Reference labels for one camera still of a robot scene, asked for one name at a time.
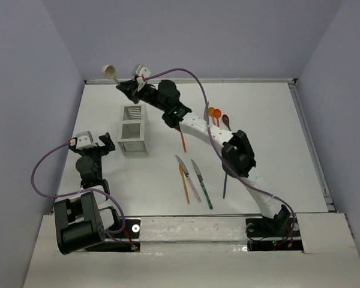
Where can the orange plastic knife front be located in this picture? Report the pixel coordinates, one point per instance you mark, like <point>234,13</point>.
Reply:
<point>184,184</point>

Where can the white two-compartment utensil caddy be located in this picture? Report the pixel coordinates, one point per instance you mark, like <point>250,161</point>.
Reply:
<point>134,130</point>

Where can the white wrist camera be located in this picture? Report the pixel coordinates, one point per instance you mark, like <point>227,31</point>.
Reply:
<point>141,72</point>
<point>84,140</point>

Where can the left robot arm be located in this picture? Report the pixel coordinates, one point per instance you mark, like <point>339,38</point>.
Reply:
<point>82,220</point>

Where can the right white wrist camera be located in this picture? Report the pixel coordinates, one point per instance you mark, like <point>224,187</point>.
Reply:
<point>141,72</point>

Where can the red-orange plastic knife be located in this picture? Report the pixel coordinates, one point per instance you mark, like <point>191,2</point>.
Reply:
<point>183,142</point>

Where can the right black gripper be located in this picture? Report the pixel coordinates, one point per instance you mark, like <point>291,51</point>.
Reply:
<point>131,87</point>

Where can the steel knife pink handle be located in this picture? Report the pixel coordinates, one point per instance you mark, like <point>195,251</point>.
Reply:
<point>187,175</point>

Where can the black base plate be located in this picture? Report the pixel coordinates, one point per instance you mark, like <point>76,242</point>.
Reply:
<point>262,238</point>
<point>127,241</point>

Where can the yellow-orange plastic spoon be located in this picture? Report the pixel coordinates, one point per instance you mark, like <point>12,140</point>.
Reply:
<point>211,111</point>

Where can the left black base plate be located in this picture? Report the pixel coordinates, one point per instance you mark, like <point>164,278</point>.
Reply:
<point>127,241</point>

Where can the steel knife green handle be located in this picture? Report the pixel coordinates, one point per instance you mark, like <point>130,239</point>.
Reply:
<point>200,178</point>

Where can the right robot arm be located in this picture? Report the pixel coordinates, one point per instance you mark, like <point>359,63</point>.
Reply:
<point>232,148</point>

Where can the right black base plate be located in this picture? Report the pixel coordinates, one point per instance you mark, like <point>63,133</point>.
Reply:
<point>262,238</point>

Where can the aluminium rail right edge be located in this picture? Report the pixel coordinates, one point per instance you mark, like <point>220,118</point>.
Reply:
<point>311,146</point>

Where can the blue plastic knife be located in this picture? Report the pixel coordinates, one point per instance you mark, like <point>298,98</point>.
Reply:
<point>225,186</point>

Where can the white foam front board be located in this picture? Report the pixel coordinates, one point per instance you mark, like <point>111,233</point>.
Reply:
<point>203,252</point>

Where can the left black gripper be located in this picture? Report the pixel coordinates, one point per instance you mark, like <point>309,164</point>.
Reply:
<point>107,147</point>

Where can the dark brown wooden spoon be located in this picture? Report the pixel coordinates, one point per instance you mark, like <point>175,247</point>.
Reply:
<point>226,121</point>

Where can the aluminium rail back edge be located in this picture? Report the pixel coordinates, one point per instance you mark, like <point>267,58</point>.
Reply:
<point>203,81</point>

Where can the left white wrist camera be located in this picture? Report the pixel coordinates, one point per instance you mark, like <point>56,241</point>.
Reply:
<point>84,140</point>

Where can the beige wooden spoon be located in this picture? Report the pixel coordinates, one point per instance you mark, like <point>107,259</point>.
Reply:
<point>109,72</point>

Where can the aluminium rail edge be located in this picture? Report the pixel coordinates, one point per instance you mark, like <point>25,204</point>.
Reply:
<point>311,146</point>
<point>203,81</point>

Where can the red-orange plastic spoon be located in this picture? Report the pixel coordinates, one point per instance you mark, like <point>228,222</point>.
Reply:
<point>217,115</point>

